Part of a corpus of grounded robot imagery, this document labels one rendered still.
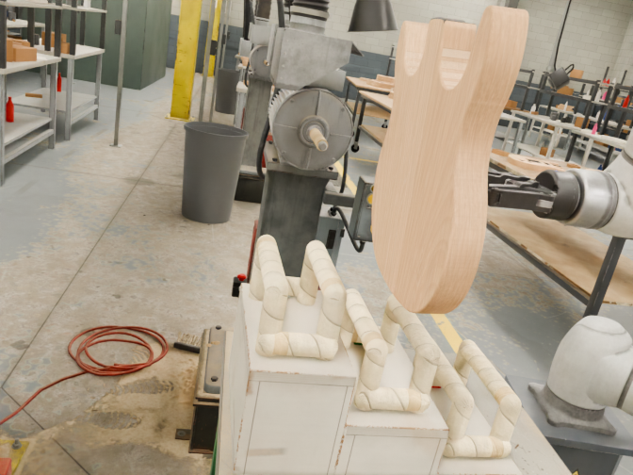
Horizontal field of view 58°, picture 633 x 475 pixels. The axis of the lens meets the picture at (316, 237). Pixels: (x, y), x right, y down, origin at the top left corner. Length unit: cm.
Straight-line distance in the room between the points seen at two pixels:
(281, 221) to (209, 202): 256
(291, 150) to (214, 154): 266
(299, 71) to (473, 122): 84
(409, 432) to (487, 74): 50
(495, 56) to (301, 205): 141
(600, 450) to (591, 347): 26
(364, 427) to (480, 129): 44
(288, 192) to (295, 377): 127
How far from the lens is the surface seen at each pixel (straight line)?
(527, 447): 112
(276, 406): 81
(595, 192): 94
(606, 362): 162
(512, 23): 69
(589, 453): 171
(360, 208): 187
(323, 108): 179
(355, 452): 89
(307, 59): 149
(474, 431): 108
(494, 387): 101
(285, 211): 202
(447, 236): 71
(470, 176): 72
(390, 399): 88
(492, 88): 69
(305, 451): 87
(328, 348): 80
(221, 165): 448
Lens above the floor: 152
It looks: 19 degrees down
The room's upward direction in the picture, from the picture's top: 11 degrees clockwise
